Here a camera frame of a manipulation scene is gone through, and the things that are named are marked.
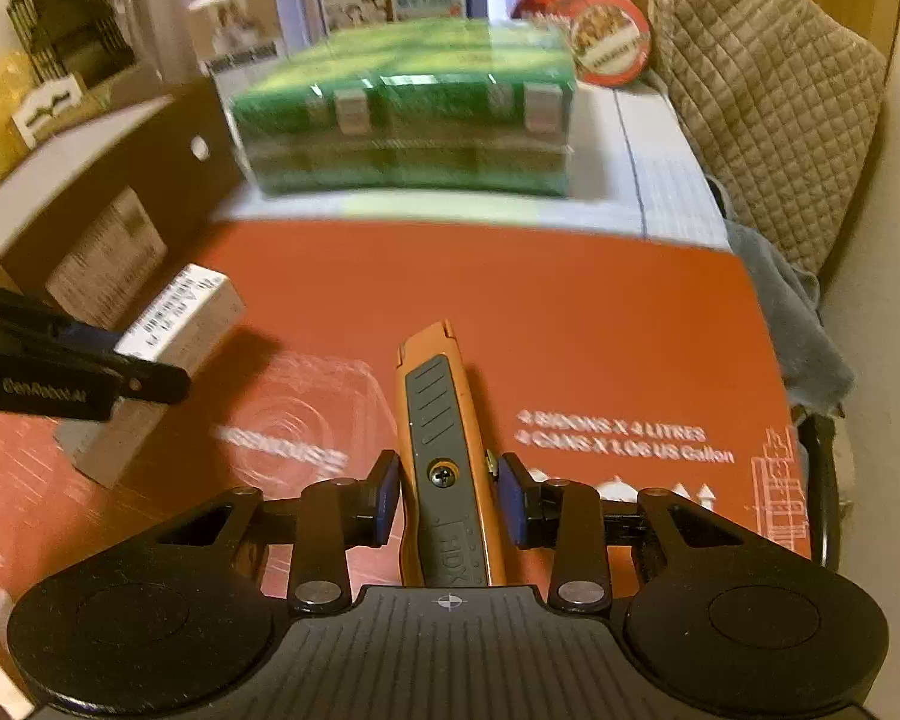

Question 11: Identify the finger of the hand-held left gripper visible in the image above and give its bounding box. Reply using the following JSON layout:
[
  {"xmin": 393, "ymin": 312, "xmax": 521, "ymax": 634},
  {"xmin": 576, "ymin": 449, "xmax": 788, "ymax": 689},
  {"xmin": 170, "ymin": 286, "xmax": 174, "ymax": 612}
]
[
  {"xmin": 82, "ymin": 354, "xmax": 192, "ymax": 402},
  {"xmin": 0, "ymin": 277, "xmax": 121, "ymax": 353}
]

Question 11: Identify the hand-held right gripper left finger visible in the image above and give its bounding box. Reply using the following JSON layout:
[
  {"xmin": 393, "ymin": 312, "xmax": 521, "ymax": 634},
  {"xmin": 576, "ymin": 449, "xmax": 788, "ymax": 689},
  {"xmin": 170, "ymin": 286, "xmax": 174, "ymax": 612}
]
[{"xmin": 150, "ymin": 451, "xmax": 400, "ymax": 612}]

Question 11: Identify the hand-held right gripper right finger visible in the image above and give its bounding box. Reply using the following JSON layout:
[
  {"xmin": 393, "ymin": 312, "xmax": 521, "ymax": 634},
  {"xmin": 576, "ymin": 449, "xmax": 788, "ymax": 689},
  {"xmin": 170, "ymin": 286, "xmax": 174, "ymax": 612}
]
[{"xmin": 497, "ymin": 454, "xmax": 751, "ymax": 611}]

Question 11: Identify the white ointment box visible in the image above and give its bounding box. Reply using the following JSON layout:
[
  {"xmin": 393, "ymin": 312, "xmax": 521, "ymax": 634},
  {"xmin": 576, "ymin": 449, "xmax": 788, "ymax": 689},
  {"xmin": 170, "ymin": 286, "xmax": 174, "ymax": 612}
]
[{"xmin": 60, "ymin": 264, "xmax": 245, "ymax": 488}]

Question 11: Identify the orange utility knife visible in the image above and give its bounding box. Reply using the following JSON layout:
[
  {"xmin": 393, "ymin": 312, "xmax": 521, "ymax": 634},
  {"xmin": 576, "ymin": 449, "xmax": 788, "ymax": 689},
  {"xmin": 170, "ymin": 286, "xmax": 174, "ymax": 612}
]
[{"xmin": 396, "ymin": 319, "xmax": 509, "ymax": 587}]

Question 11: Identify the brown cardboard box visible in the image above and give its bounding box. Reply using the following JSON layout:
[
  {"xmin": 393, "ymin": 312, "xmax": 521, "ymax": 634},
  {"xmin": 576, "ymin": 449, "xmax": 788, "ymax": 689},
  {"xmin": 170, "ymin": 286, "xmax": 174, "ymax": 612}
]
[{"xmin": 0, "ymin": 79, "xmax": 248, "ymax": 316}]

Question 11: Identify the white scalloped paper carton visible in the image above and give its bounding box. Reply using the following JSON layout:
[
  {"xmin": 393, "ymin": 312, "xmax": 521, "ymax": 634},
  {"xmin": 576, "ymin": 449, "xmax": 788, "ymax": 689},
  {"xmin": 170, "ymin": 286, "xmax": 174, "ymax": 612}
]
[{"xmin": 11, "ymin": 75, "xmax": 83, "ymax": 143}]

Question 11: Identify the grey cloth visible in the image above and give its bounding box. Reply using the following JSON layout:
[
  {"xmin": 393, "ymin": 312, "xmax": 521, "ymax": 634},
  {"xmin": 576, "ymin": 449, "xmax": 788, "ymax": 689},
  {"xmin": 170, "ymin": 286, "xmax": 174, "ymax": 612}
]
[{"xmin": 720, "ymin": 221, "xmax": 856, "ymax": 417}]

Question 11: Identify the small white product box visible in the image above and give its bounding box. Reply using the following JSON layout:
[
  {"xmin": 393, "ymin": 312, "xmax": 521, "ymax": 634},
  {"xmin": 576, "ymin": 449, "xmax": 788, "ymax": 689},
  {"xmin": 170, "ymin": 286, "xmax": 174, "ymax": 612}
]
[{"xmin": 189, "ymin": 0, "xmax": 284, "ymax": 80}]

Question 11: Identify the green tissue multipack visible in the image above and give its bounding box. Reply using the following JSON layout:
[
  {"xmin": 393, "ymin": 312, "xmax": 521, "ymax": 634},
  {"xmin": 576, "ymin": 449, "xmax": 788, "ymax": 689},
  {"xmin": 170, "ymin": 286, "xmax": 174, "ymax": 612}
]
[{"xmin": 217, "ymin": 19, "xmax": 578, "ymax": 200}]

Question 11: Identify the beige quilted cover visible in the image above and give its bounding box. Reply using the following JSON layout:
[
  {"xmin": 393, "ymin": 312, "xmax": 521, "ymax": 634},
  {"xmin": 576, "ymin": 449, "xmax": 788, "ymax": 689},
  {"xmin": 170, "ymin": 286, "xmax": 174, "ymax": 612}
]
[{"xmin": 649, "ymin": 0, "xmax": 890, "ymax": 278}]

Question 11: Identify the red instant food bowl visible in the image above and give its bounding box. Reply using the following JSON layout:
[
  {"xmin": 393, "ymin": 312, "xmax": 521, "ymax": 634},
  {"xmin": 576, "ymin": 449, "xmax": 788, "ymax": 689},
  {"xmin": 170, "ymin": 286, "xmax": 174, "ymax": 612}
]
[{"xmin": 514, "ymin": 0, "xmax": 650, "ymax": 87}]

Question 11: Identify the black chair frame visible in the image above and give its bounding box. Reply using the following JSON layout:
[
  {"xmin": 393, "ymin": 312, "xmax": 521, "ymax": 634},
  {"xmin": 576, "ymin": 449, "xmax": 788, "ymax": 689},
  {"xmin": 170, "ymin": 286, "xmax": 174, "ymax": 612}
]
[{"xmin": 795, "ymin": 412, "xmax": 845, "ymax": 571}]

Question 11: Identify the black wire rack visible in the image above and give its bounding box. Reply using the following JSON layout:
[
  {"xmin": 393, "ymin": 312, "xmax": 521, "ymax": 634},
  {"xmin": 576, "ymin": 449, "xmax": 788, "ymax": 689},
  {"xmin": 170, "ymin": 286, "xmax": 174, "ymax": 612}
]
[{"xmin": 7, "ymin": 0, "xmax": 136, "ymax": 87}]

